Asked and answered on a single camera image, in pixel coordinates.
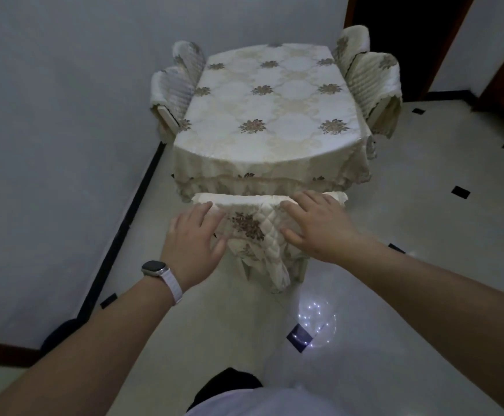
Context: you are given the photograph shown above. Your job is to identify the black purple waste bin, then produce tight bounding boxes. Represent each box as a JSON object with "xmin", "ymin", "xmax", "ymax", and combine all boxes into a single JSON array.
[{"xmin": 39, "ymin": 318, "xmax": 88, "ymax": 358}]

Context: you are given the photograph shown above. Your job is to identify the black trousers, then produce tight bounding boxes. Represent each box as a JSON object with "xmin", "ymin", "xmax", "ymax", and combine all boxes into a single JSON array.
[{"xmin": 187, "ymin": 367, "xmax": 263, "ymax": 412}]

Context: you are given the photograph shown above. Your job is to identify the person's left forearm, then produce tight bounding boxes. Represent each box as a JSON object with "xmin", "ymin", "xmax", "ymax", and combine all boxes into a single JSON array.
[{"xmin": 0, "ymin": 277, "xmax": 174, "ymax": 416}]

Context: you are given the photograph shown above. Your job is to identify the smartwatch with white band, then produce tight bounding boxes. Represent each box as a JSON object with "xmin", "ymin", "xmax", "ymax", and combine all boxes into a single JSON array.
[{"xmin": 141, "ymin": 260, "xmax": 184, "ymax": 306}]

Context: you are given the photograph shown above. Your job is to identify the brown doorway frame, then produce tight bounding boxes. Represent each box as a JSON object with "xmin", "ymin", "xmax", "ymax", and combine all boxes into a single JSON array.
[{"xmin": 0, "ymin": 340, "xmax": 43, "ymax": 369}]

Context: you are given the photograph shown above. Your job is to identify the person's right hand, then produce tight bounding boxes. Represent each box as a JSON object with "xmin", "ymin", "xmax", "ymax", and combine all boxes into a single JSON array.
[{"xmin": 280, "ymin": 190, "xmax": 363, "ymax": 265}]

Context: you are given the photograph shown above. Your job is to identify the table with cream floral tablecloth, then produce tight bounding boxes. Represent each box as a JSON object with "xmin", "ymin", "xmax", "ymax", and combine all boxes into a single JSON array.
[{"xmin": 170, "ymin": 43, "xmax": 376, "ymax": 202}]

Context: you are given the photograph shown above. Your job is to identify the cream quilted cover chair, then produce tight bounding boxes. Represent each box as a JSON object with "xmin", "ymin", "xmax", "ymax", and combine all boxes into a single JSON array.
[
  {"xmin": 172, "ymin": 40, "xmax": 207, "ymax": 83},
  {"xmin": 333, "ymin": 24, "xmax": 372, "ymax": 75},
  {"xmin": 345, "ymin": 50, "xmax": 403, "ymax": 140},
  {"xmin": 191, "ymin": 190, "xmax": 349, "ymax": 294},
  {"xmin": 150, "ymin": 66, "xmax": 195, "ymax": 144}
]

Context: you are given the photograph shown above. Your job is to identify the person's right forearm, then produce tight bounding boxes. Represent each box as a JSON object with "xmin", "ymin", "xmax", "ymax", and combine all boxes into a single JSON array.
[{"xmin": 343, "ymin": 237, "xmax": 504, "ymax": 416}]

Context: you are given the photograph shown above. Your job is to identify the brown wooden door frame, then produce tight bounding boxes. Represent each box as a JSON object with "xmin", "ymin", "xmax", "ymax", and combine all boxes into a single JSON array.
[{"xmin": 343, "ymin": 0, "xmax": 477, "ymax": 102}]

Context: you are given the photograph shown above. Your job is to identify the person's left hand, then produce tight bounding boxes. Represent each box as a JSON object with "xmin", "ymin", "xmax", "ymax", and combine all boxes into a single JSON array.
[{"xmin": 159, "ymin": 201, "xmax": 229, "ymax": 294}]

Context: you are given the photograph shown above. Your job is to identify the white shirt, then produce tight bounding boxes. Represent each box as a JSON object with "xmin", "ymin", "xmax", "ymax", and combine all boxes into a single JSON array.
[{"xmin": 184, "ymin": 387, "xmax": 344, "ymax": 416}]

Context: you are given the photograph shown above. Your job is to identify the black baseboard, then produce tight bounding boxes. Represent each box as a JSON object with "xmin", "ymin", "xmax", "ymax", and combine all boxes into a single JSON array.
[{"xmin": 76, "ymin": 90, "xmax": 479, "ymax": 322}]

